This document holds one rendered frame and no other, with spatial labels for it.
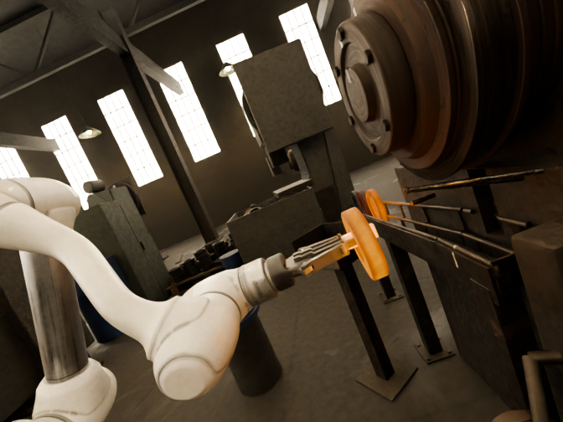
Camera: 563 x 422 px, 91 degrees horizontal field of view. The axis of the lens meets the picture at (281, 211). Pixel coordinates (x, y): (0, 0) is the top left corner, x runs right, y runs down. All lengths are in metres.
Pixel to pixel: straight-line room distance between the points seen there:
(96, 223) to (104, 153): 8.91
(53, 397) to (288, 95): 3.02
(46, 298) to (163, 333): 0.54
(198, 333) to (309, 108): 3.06
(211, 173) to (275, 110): 7.97
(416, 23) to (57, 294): 1.00
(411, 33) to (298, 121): 2.78
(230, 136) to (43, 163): 7.36
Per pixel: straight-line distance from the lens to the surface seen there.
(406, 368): 1.53
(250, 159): 10.73
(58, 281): 0.97
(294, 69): 3.43
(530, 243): 0.54
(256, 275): 0.57
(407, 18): 0.56
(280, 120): 3.25
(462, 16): 0.51
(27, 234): 0.74
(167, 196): 11.67
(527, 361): 0.63
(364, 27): 0.59
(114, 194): 8.23
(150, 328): 0.50
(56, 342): 1.02
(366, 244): 0.53
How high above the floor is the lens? 1.03
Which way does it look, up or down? 8 degrees down
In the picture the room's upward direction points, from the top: 23 degrees counter-clockwise
